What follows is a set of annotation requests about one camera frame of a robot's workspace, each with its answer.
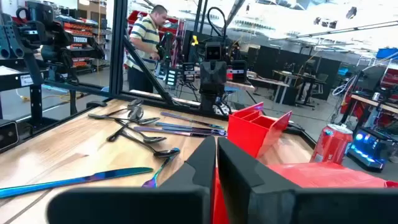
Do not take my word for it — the blue storage bin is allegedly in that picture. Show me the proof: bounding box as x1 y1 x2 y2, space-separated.
375 47 398 60

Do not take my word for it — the black table-level camera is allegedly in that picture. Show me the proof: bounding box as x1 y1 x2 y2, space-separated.
0 119 20 154

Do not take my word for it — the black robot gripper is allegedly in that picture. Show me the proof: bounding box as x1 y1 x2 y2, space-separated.
0 12 25 60

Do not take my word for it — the shelf with orange bins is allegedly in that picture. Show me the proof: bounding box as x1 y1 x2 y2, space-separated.
62 17 108 74

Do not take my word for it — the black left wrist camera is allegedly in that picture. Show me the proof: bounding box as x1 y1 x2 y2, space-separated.
204 41 223 62

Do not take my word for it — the person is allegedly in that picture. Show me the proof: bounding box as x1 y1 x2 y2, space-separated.
123 4 169 94

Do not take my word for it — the computer case with blue lights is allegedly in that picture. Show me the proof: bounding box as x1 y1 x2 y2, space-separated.
346 126 393 172

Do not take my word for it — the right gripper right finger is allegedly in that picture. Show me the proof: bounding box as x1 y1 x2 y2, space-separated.
217 136 398 224

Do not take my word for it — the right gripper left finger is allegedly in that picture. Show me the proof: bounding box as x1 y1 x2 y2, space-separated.
46 136 217 224

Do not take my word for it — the red plastic bin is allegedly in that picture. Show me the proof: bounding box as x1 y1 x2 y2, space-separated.
213 161 398 224
226 101 294 159

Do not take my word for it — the black aluminium table frame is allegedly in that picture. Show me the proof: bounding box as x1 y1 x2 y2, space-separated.
18 0 317 147

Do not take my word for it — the black partition panel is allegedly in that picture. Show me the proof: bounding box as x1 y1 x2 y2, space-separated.
248 45 342 94

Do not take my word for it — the black metal stand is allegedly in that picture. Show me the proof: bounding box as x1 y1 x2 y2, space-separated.
0 52 80 131

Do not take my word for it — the red soda can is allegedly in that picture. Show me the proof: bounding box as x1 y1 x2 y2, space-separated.
310 123 354 165

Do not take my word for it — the wooden desk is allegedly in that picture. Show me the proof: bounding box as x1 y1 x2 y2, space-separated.
340 93 398 134
247 70 299 105

